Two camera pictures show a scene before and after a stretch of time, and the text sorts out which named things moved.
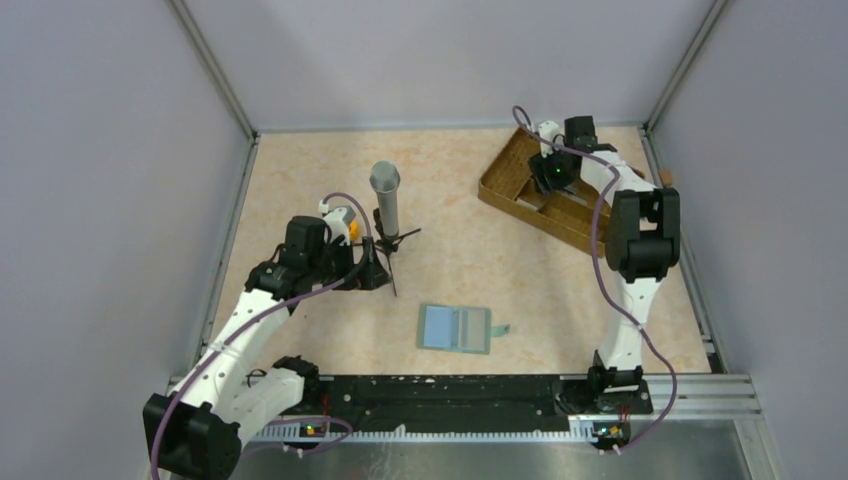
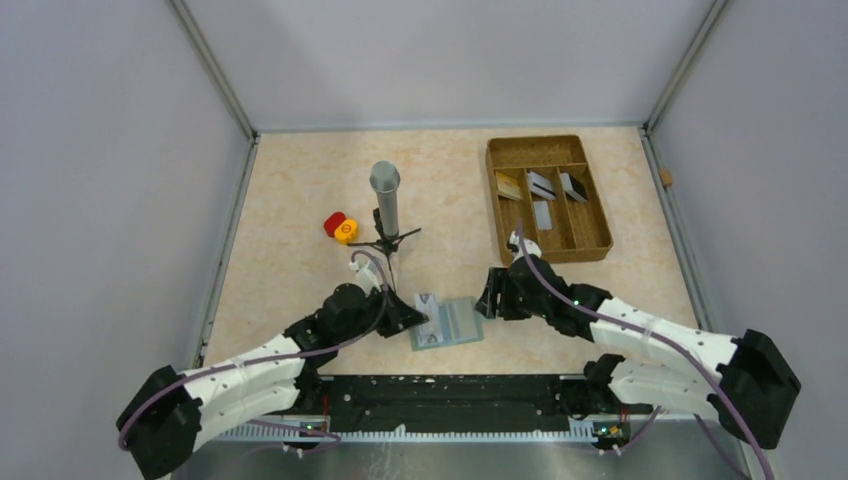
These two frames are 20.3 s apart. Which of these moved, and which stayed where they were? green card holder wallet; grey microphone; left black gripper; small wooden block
Moved: left black gripper; green card holder wallet
Stayed: small wooden block; grey microphone
